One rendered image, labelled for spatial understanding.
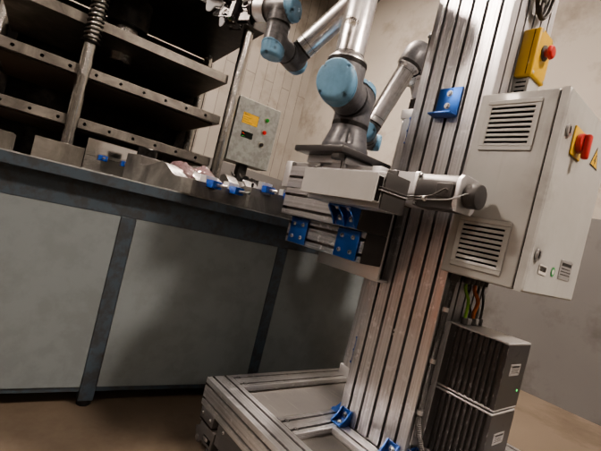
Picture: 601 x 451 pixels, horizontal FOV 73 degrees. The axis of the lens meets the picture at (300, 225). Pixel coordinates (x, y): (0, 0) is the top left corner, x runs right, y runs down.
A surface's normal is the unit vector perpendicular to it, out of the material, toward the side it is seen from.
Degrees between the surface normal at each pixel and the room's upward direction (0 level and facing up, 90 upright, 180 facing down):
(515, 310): 90
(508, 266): 90
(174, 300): 90
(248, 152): 90
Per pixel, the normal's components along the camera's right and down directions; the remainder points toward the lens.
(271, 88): 0.62, 0.15
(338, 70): -0.44, 0.04
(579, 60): -0.75, -0.18
